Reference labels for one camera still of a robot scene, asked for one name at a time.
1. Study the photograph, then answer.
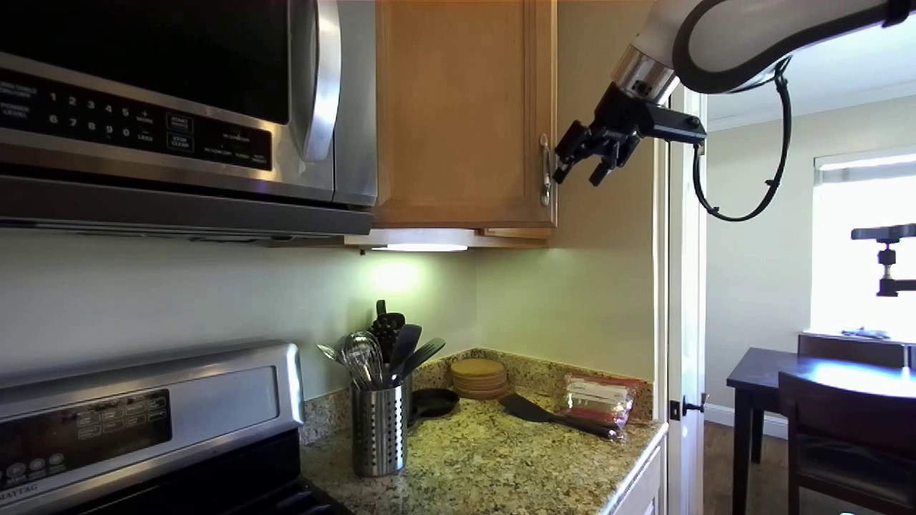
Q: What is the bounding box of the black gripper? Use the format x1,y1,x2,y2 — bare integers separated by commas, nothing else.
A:
550,82,673,190

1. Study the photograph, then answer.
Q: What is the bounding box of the silver cabinet door handle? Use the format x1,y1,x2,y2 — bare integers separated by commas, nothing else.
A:
538,134,557,213

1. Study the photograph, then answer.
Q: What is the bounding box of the wooden cabinet door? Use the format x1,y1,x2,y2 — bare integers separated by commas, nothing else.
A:
372,0,561,238

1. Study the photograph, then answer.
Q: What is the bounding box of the dark wooden chair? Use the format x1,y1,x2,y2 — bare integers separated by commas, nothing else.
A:
776,368,916,515
793,328,911,376

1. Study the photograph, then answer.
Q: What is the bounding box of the white door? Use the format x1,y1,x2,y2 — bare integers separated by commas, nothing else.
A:
649,82,716,515

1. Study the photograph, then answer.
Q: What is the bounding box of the under-cabinet light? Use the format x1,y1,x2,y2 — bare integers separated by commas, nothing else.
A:
342,225,480,257

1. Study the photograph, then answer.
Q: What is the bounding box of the clear plastic food bag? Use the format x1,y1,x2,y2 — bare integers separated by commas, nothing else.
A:
561,373,642,436

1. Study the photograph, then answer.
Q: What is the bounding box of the black flat spatula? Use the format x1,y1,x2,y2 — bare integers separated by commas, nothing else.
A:
498,388,614,443

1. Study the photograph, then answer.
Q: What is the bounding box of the black thin spatula utensil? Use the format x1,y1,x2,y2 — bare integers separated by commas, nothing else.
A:
397,338,450,384

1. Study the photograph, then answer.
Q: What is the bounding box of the black plastic spoon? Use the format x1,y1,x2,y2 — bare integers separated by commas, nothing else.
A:
370,298,410,361

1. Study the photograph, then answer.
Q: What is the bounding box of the black slotted turner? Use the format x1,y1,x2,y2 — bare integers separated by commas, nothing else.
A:
384,323,423,387

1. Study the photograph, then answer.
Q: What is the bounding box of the black door lever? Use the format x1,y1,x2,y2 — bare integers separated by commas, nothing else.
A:
663,393,707,424

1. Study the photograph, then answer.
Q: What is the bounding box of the white window blind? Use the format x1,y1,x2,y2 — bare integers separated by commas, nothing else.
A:
810,148,916,187

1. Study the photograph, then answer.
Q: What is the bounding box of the dark wooden table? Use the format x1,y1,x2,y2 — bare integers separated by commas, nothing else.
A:
725,343,916,515

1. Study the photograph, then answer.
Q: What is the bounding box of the small black dish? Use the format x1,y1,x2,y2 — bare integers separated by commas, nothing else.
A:
410,384,463,424

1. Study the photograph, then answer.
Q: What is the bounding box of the metal ladle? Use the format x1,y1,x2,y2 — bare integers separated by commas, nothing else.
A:
341,328,385,388

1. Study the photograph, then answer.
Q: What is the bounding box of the metal serving spoon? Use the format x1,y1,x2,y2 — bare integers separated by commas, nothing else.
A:
314,340,350,368

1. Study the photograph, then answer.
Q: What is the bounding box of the white base cabinet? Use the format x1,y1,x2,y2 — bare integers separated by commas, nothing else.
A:
597,427,673,515

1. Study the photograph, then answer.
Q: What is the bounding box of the steel utensil holder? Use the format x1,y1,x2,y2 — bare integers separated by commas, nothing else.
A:
350,378,413,480

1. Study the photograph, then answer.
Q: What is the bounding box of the stainless steel microwave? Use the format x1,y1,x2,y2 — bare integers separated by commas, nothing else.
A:
0,0,381,244

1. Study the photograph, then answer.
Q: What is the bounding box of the stainless steel stove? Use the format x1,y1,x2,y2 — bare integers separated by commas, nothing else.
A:
0,340,350,515

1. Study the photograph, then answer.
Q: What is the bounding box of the silver microwave handle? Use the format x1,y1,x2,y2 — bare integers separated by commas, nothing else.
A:
285,0,347,167

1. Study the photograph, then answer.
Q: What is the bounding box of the black camera on stand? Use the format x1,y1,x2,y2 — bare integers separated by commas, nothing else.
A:
848,220,916,301

